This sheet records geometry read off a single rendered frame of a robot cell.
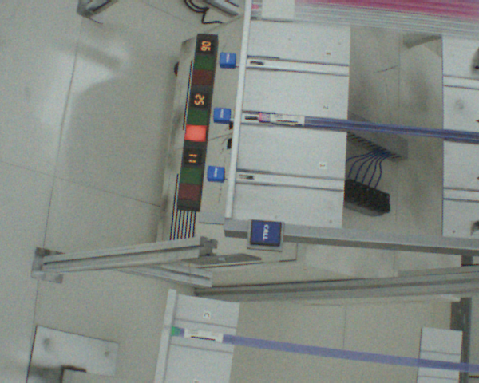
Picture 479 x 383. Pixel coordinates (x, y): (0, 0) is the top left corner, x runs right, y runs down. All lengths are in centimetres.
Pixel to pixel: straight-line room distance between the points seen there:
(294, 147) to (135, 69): 90
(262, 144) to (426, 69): 87
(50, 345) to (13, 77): 69
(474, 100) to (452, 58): 9
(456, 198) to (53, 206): 103
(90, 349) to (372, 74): 101
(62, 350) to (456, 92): 113
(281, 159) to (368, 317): 150
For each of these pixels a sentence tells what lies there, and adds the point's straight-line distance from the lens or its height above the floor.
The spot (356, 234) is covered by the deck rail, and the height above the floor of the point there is 88.
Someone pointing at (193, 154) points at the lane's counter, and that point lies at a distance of 125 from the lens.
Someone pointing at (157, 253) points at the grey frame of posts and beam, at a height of 50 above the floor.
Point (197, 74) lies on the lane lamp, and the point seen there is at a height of 65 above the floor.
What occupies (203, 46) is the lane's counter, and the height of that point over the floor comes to 66.
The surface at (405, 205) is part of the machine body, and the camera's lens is 180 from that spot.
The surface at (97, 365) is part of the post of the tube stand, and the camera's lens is 187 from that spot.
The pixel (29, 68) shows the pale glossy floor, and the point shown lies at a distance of 188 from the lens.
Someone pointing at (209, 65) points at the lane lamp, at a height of 67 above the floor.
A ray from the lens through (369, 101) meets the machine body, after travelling 174.
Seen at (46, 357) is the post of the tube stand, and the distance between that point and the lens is 180.
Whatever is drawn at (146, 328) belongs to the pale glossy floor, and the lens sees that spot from 196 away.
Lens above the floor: 161
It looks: 47 degrees down
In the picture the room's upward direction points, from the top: 79 degrees clockwise
